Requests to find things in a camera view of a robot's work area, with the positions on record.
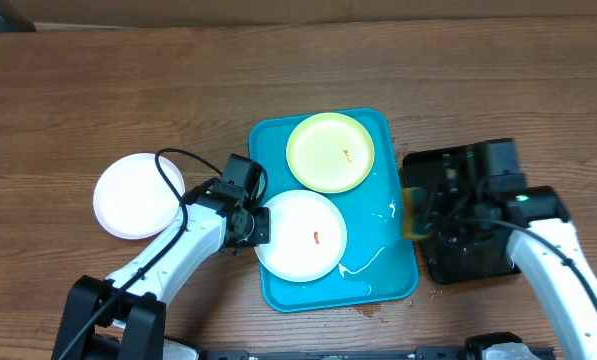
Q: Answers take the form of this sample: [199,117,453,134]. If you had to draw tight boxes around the green yellow sponge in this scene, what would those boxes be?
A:
[402,187,431,241]

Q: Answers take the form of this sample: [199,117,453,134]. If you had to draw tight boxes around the white plate with blue rim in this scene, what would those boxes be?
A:
[255,190,347,282]

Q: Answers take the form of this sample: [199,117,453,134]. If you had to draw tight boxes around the yellow-green plate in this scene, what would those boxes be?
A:
[286,112,375,194]

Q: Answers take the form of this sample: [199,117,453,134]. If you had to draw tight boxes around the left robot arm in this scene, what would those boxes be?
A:
[52,196,270,360]

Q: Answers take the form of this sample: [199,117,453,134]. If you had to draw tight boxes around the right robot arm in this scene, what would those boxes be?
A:
[403,141,597,359]

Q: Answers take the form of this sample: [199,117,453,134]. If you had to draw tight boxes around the black water tray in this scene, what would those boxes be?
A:
[401,141,518,284]

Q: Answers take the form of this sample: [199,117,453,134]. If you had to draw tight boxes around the teal plastic tray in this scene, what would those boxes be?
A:
[249,108,419,312]

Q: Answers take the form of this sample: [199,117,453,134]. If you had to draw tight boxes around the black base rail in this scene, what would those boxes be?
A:
[167,332,559,360]

